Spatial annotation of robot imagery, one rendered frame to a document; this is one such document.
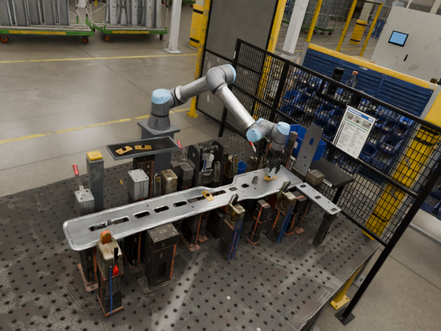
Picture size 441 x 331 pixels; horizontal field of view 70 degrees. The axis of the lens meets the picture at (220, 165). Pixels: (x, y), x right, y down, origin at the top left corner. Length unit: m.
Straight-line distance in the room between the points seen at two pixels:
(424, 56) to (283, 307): 7.06
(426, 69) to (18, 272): 7.79
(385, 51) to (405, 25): 0.61
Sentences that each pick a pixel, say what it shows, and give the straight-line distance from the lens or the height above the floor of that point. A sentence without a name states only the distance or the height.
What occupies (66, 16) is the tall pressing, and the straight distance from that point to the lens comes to 8.70.
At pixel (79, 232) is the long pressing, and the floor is 1.00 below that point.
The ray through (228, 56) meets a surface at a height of 1.08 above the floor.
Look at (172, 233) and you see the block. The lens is 1.44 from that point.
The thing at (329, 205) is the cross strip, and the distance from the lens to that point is 1.95.
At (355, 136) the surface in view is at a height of 1.28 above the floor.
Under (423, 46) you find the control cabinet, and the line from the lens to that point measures 8.18.
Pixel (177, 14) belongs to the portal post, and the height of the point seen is 0.89.
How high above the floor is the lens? 2.05
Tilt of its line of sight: 32 degrees down
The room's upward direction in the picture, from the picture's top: 12 degrees clockwise
